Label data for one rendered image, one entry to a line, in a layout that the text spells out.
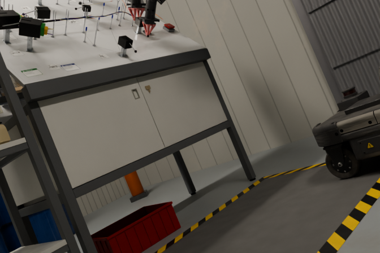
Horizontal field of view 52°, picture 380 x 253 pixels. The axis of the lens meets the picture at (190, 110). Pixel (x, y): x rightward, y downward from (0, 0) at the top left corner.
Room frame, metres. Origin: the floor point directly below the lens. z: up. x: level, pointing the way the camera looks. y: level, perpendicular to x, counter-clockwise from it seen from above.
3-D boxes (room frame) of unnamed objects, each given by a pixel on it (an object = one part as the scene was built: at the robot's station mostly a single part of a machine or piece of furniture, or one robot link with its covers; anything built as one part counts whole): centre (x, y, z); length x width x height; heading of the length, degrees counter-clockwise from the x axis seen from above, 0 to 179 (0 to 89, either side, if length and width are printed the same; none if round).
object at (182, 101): (2.21, 0.00, 0.60); 0.55 x 0.03 x 0.39; 136
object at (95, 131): (1.82, 0.39, 0.60); 0.55 x 0.02 x 0.39; 136
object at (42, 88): (2.00, 0.18, 0.83); 1.18 x 0.05 x 0.06; 136
